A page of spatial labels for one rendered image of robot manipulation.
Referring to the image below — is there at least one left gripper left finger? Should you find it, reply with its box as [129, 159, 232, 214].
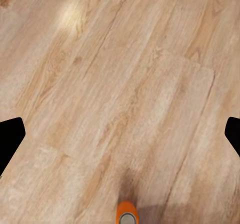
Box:
[0, 117, 26, 176]

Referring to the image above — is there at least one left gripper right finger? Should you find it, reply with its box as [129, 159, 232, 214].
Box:
[224, 116, 240, 156]

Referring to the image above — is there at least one can of soda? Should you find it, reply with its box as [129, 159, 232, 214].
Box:
[116, 200, 139, 224]

